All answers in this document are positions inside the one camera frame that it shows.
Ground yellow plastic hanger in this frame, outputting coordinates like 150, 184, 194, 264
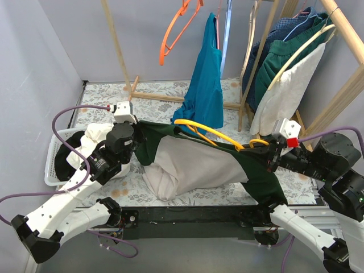
173, 118, 270, 152

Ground teal blue t shirt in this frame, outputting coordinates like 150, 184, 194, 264
171, 13, 224, 129

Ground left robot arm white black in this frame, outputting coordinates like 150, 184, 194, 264
11, 122, 144, 264

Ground orange plastic hanger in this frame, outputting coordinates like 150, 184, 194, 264
159, 0, 205, 66

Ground cream plastic hanger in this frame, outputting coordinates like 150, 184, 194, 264
267, 24, 336, 91

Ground white t shirt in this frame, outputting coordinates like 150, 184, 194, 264
59, 123, 113, 181

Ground white plastic laundry basket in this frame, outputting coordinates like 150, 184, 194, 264
44, 127, 132, 187

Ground pink wire hanger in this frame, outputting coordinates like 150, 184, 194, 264
215, 0, 222, 49

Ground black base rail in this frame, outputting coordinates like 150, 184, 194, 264
98, 205, 291, 241

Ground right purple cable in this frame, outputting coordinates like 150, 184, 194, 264
281, 126, 364, 273

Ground white garment right rack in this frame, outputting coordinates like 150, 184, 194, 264
250, 43, 326, 136

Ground dark green raglan shirt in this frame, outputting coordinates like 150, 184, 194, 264
135, 121, 287, 203

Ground wooden clothes rack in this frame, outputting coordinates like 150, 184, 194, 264
101, 0, 364, 151

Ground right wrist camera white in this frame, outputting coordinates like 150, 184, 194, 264
271, 118, 301, 143

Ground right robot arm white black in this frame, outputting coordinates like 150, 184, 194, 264
243, 131, 363, 272

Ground cream t shirt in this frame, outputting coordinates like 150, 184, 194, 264
142, 163, 179, 201

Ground blue checked shirt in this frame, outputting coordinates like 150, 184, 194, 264
242, 7, 324, 112

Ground black daisy t shirt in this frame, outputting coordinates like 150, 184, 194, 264
54, 131, 84, 181

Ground beige wooden hanger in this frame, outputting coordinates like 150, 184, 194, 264
239, 0, 262, 85

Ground floral table cloth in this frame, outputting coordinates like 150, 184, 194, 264
71, 80, 318, 208

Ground light blue hanger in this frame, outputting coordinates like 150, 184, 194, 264
220, 0, 233, 78

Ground teal green garment right rack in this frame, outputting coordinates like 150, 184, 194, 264
254, 13, 332, 106

